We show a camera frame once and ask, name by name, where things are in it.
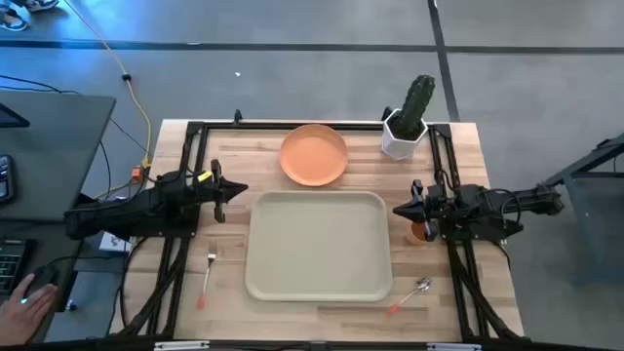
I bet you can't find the dark screen corner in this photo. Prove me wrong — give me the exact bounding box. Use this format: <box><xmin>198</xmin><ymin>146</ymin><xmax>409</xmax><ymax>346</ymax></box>
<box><xmin>0</xmin><ymin>102</ymin><xmax>30</xmax><ymax>130</ymax></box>

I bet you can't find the spoon with orange handle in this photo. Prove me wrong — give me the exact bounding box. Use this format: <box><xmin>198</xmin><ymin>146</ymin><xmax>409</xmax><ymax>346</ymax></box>
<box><xmin>387</xmin><ymin>276</ymin><xmax>434</xmax><ymax>316</ymax></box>

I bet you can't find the fork with orange handle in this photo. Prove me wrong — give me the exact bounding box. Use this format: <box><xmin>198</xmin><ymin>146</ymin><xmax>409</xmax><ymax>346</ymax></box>
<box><xmin>196</xmin><ymin>241</ymin><xmax>218</xmax><ymax>312</ymax></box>

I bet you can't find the thin black floor cable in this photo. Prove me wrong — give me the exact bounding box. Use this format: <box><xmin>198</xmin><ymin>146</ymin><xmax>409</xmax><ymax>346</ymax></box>
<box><xmin>0</xmin><ymin>74</ymin><xmax>152</xmax><ymax>157</ymax></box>

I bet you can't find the person's hand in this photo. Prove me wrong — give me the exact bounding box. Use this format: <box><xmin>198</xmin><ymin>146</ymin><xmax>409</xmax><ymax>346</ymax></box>
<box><xmin>0</xmin><ymin>273</ymin><xmax>59</xmax><ymax>346</ymax></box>

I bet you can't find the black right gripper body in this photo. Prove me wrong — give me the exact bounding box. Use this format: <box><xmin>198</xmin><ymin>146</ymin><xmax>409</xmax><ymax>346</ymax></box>
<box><xmin>411</xmin><ymin>178</ymin><xmax>448</xmax><ymax>243</ymax></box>

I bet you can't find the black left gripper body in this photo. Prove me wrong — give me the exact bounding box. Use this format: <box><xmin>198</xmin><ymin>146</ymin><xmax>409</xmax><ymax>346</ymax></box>
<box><xmin>194</xmin><ymin>158</ymin><xmax>226</xmax><ymax>224</ymax></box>

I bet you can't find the green cactus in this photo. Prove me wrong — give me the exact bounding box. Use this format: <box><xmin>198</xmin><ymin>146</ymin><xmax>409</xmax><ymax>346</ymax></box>
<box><xmin>393</xmin><ymin>74</ymin><xmax>437</xmax><ymax>140</ymax></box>

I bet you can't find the grey desk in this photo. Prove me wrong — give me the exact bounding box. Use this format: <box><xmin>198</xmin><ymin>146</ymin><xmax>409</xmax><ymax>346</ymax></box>
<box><xmin>0</xmin><ymin>90</ymin><xmax>117</xmax><ymax>223</ymax></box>

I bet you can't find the white metal bracket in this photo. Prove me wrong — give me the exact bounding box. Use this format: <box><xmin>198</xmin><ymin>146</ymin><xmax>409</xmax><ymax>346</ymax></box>
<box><xmin>154</xmin><ymin>340</ymin><xmax>210</xmax><ymax>351</ymax></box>
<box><xmin>427</xmin><ymin>342</ymin><xmax>483</xmax><ymax>351</ymax></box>

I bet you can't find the beige plastic tray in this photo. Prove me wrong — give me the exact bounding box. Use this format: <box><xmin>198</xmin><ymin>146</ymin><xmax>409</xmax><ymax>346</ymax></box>
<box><xmin>244</xmin><ymin>189</ymin><xmax>394</xmax><ymax>302</ymax></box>

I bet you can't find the white hexagonal plant pot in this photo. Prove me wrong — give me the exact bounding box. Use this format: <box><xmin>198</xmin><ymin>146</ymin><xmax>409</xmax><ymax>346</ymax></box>
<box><xmin>380</xmin><ymin>107</ymin><xmax>429</xmax><ymax>161</ymax></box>

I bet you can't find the dark lower desk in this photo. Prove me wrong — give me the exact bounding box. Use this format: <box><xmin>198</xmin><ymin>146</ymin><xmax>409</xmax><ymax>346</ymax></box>
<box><xmin>0</xmin><ymin>218</ymin><xmax>90</xmax><ymax>345</ymax></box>

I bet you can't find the orange plate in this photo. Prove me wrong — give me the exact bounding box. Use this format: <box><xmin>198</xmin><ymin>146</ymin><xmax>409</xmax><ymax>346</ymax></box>
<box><xmin>278</xmin><ymin>123</ymin><xmax>349</xmax><ymax>187</ymax></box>

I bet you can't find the person's shoe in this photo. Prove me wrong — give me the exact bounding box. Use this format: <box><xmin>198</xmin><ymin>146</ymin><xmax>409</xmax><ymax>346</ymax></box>
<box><xmin>23</xmin><ymin>0</ymin><xmax>59</xmax><ymax>13</ymax></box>
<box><xmin>0</xmin><ymin>7</ymin><xmax>31</xmax><ymax>33</ymax></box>

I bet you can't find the grey metal stand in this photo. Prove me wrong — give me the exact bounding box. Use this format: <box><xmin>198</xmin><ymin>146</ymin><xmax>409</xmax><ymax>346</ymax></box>
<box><xmin>538</xmin><ymin>134</ymin><xmax>624</xmax><ymax>287</ymax></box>

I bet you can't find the yellow cable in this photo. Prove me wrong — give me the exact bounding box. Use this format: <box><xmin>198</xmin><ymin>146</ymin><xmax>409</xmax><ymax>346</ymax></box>
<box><xmin>62</xmin><ymin>0</ymin><xmax>153</xmax><ymax>201</ymax></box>

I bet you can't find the orange cup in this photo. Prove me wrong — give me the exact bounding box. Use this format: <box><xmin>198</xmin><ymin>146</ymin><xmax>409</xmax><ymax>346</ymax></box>
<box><xmin>405</xmin><ymin>219</ymin><xmax>430</xmax><ymax>247</ymax></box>

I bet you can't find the white printed box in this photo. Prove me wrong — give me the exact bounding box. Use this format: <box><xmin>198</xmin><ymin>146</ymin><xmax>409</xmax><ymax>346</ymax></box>
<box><xmin>99</xmin><ymin>231</ymin><xmax>134</xmax><ymax>254</ymax></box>

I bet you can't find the black keyboard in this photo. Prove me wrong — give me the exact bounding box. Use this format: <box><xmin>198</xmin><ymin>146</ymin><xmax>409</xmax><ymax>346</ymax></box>
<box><xmin>0</xmin><ymin>238</ymin><xmax>26</xmax><ymax>296</ymax></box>

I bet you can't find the black aluminium table frame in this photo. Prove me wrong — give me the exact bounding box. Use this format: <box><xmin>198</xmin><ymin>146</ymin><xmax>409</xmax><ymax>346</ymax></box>
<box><xmin>109</xmin><ymin>109</ymin><xmax>526</xmax><ymax>342</ymax></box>

